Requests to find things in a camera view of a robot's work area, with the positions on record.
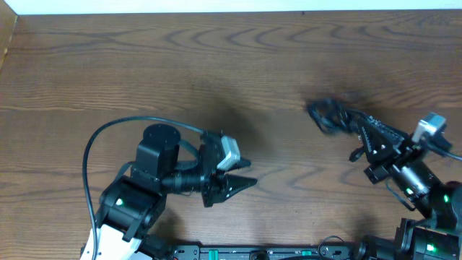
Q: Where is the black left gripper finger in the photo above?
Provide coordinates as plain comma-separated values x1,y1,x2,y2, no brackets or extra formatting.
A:
222,175,258,201
228,157,251,170

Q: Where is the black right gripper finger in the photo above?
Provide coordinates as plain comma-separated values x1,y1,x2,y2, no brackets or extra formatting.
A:
349,121,405,165
355,111,409,139

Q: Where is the black USB cable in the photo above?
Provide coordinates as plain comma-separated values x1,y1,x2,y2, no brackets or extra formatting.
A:
305,97,365,135

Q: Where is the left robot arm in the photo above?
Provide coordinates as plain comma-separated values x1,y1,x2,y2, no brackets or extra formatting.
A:
80,123,257,259

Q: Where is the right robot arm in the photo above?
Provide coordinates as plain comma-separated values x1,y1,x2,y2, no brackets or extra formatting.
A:
345,112,461,259

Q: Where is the black left camera cable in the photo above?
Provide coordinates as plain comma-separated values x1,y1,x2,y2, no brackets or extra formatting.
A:
82,116,205,260

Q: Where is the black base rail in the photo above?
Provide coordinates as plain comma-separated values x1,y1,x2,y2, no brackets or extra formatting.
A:
171,243,352,260

